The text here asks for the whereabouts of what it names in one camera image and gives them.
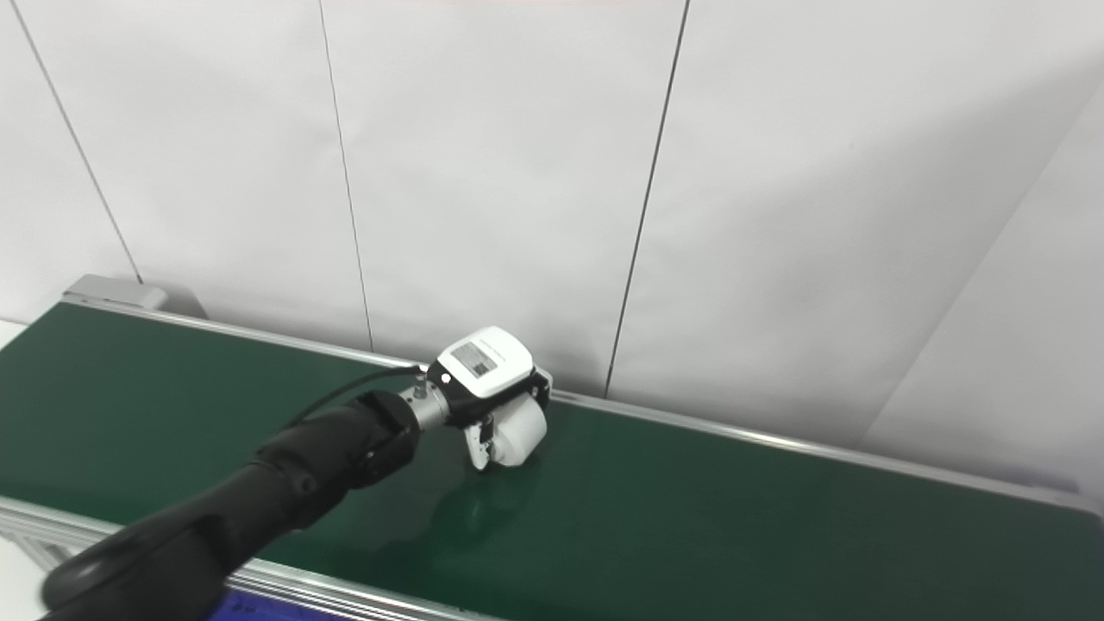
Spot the grey conveyor end housing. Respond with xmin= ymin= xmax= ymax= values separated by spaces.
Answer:
xmin=62 ymin=274 xmax=208 ymax=320

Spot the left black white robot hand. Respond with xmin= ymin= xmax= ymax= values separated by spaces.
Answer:
xmin=427 ymin=326 xmax=553 ymax=471

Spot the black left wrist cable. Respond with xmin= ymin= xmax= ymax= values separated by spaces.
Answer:
xmin=285 ymin=367 xmax=430 ymax=432

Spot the white cylindrical plastic part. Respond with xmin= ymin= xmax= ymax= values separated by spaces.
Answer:
xmin=470 ymin=392 xmax=549 ymax=469

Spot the blue plastic bin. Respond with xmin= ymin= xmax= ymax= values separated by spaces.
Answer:
xmin=211 ymin=591 xmax=346 ymax=621

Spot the green conveyor belt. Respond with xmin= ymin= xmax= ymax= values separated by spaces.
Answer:
xmin=0 ymin=298 xmax=1104 ymax=621

